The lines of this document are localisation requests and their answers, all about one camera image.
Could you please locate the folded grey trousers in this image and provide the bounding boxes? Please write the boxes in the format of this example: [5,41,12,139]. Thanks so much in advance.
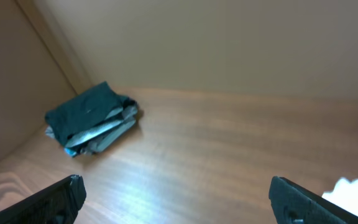
[45,106,139,155]

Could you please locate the folded blue jeans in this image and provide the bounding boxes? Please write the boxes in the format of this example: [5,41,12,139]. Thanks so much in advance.
[64,148,78,157]

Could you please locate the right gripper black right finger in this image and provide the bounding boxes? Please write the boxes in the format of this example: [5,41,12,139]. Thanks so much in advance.
[268,176,358,224]

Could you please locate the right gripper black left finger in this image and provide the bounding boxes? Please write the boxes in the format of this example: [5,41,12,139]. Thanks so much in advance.
[0,175,86,224]

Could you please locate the black shorts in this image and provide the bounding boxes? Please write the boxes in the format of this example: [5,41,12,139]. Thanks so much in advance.
[45,82,138,148]

